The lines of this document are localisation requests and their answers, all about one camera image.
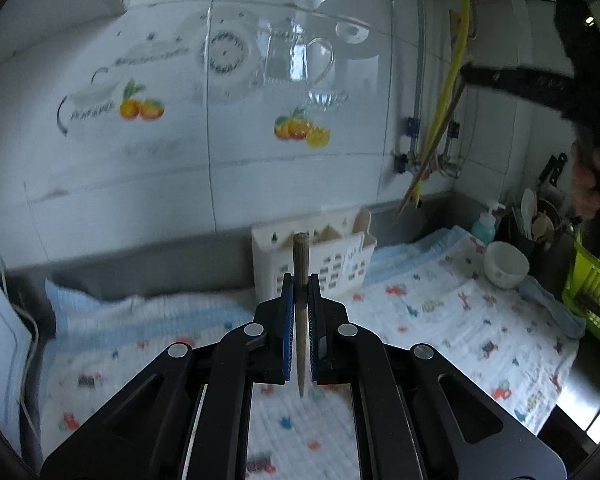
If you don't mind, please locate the person right hand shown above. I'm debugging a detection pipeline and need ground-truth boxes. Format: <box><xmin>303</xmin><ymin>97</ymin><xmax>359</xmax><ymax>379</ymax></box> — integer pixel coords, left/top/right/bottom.
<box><xmin>571</xmin><ymin>141</ymin><xmax>600</xmax><ymax>220</ymax></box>

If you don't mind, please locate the printed white cloth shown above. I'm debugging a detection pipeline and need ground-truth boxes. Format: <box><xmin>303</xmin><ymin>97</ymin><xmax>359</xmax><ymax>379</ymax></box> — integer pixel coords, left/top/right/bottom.
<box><xmin>38</xmin><ymin>228</ymin><xmax>579</xmax><ymax>479</ymax></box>

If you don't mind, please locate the yellow gas hose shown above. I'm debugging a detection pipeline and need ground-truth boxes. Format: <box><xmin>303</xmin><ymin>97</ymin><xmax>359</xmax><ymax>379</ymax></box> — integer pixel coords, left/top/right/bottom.
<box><xmin>409</xmin><ymin>0</ymin><xmax>473</xmax><ymax>201</ymax></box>

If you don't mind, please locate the green plastic basket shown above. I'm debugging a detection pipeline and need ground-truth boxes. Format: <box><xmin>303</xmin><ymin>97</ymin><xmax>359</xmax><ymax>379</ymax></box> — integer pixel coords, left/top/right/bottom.
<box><xmin>562</xmin><ymin>226</ymin><xmax>600</xmax><ymax>340</ymax></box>

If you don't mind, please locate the white microwave oven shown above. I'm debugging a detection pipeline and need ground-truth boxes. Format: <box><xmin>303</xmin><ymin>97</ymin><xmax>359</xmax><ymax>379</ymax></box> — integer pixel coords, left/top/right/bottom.
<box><xmin>0</xmin><ymin>286</ymin><xmax>32</xmax><ymax>455</ymax></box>

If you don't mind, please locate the teal soap dispenser bottle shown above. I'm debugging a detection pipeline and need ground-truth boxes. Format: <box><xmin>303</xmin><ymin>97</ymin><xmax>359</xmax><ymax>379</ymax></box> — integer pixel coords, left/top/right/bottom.
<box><xmin>470</xmin><ymin>200</ymin><xmax>505</xmax><ymax>245</ymax></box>

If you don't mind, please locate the dark utensil pot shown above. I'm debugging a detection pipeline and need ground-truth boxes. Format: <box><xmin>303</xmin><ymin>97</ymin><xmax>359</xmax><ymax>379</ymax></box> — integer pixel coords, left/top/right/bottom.
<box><xmin>499</xmin><ymin>152</ymin><xmax>581</xmax><ymax>261</ymax></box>

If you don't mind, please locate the white ceramic bowl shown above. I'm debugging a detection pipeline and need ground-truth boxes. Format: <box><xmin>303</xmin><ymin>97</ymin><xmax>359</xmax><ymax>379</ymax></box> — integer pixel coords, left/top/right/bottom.
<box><xmin>483</xmin><ymin>242</ymin><xmax>530</xmax><ymax>289</ymax></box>

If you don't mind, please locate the brown wooden chopstick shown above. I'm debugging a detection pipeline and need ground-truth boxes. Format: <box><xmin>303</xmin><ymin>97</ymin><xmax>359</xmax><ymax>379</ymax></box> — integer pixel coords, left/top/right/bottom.
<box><xmin>392</xmin><ymin>76</ymin><xmax>466</xmax><ymax>223</ymax></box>
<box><xmin>294</xmin><ymin>232</ymin><xmax>310</xmax><ymax>398</ymax></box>

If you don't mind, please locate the braided metal hose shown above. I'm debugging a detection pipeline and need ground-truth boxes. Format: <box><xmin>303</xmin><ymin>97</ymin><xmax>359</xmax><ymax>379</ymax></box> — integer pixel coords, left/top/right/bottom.
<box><xmin>404</xmin><ymin>0</ymin><xmax>429</xmax><ymax>162</ymax></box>
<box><xmin>436</xmin><ymin>119</ymin><xmax>464</xmax><ymax>179</ymax></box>

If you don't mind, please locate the white utensil holder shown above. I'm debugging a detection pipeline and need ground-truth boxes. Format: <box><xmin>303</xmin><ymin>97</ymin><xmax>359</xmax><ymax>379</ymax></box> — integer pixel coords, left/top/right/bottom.
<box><xmin>251</xmin><ymin>207</ymin><xmax>377</xmax><ymax>302</ymax></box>

